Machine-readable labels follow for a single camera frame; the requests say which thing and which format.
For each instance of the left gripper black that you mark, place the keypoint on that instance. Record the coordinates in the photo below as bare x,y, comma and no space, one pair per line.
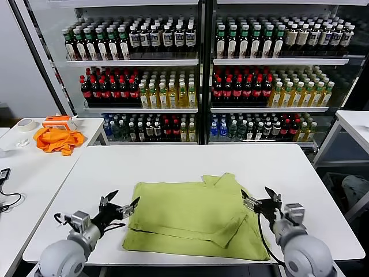
108,215

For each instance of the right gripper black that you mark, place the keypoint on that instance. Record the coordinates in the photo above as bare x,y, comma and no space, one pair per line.
271,210

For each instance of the light green t-shirt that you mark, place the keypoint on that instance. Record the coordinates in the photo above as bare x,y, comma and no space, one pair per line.
178,207

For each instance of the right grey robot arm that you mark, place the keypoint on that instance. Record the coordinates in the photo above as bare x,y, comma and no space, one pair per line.
308,256

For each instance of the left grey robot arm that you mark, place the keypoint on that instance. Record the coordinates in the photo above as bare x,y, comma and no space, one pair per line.
60,256

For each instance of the white-cap dark drink bottle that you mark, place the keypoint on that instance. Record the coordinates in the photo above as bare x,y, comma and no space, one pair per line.
148,132
259,131
276,130
250,132
140,132
156,132
267,131
132,132

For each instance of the dark plastic crate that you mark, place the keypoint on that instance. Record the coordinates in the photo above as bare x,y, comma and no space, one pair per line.
331,184

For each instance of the green-label clear water bottle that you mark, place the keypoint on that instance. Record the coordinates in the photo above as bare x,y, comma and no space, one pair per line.
116,131
233,131
241,131

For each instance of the blue water bottle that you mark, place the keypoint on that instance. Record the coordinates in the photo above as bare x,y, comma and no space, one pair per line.
223,131
107,131
214,132

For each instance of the red-cap cola bottle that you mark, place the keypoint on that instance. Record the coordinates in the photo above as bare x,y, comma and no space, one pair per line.
134,93
115,93
95,93
267,91
124,93
293,128
227,92
218,92
237,92
284,129
167,130
176,130
257,91
85,92
247,92
105,93

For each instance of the yellow tea bottle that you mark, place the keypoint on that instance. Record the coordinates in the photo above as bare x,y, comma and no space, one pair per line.
302,132
296,96
143,98
192,96
191,132
311,131
182,97
276,96
307,96
163,97
173,97
286,96
327,96
317,96
153,98
184,133

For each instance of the white side table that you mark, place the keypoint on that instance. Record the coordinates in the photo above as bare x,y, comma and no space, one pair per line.
34,187
86,130
354,121

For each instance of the orange crumpled cloth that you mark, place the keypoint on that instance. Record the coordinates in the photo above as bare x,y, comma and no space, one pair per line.
57,140

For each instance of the grey fabric bundle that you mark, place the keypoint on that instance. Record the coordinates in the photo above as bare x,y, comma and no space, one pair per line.
356,187

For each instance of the orange and white box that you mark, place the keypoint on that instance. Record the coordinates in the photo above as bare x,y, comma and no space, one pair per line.
56,119

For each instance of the small white object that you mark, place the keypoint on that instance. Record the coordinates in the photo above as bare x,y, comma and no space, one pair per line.
22,142

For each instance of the black power adapter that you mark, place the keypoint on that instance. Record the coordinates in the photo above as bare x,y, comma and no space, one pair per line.
4,174

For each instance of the white tape roll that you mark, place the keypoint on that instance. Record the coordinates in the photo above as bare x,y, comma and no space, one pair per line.
21,128

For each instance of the glass display cabinet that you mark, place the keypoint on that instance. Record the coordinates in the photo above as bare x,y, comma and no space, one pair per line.
212,86
202,86

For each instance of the green-cap brown tea bottle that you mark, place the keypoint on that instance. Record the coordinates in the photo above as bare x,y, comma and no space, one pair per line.
232,43
90,45
112,44
70,46
244,43
101,45
255,43
278,43
124,44
80,45
221,43
267,43

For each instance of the white-cap cream-label bottle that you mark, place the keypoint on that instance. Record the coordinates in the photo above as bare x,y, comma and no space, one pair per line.
291,37
302,37

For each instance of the white-cap blue-label bottle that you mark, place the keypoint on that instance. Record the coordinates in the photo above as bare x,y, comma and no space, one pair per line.
347,37
179,38
314,38
155,38
144,38
167,38
190,37
325,38
134,39
336,38

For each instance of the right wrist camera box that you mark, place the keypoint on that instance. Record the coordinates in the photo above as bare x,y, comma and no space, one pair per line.
294,210

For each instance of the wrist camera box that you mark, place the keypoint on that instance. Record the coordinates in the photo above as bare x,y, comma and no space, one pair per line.
294,210
80,219

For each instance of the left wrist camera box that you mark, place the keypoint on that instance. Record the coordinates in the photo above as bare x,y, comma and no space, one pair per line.
80,219

